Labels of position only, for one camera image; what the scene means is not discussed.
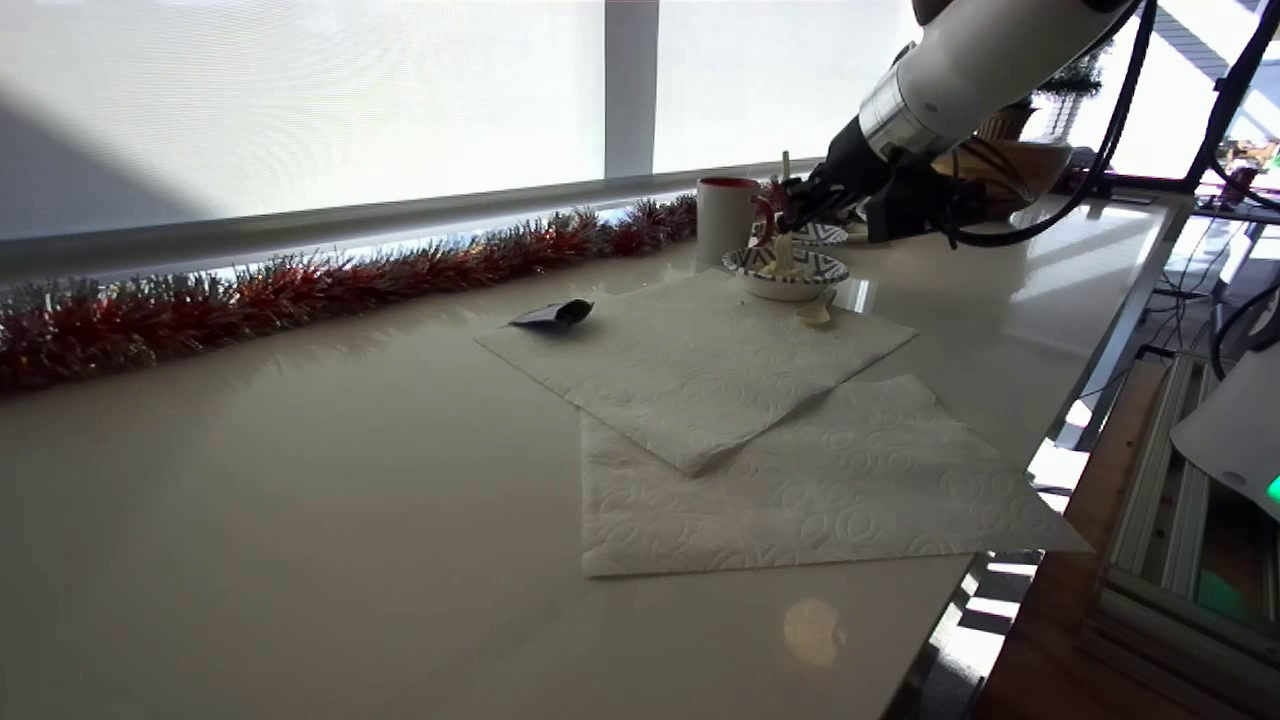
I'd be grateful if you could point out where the grey window rail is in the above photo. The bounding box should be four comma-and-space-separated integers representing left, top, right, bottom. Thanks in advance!
0, 154, 858, 285

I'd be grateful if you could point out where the small dark wrapper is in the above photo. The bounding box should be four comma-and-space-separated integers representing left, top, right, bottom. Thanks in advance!
510, 295, 601, 335

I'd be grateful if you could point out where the white paper napkin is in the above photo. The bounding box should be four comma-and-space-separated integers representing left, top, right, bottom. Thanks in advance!
576, 371, 1094, 580
465, 272, 922, 479

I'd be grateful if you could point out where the red silver tinsel garland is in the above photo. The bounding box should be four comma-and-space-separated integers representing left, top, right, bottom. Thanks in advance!
0, 197, 805, 397

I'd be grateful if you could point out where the grey window post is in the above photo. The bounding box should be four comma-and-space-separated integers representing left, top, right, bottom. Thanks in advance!
601, 0, 660, 186

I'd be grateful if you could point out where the thick black cable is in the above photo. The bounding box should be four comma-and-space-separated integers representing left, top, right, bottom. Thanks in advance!
1182, 0, 1280, 394

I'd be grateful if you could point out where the metal and wood robot stand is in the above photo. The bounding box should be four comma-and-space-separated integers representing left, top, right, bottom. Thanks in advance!
983, 354, 1280, 720

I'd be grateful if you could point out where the white mug with red interior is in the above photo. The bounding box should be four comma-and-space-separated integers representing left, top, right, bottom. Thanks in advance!
693, 171, 767, 272

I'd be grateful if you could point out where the blue patterned bowl with popcorn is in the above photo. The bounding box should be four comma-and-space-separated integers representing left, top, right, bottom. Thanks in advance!
725, 240, 858, 303

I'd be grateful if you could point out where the blue patterned bowl with chocolate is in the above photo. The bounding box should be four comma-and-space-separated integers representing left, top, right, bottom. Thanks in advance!
787, 216, 858, 251

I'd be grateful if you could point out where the large wooden bowl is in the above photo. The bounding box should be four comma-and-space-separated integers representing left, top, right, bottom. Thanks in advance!
934, 133, 1077, 226

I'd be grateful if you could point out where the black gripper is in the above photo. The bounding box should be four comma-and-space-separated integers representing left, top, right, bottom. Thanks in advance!
777, 114, 945, 247

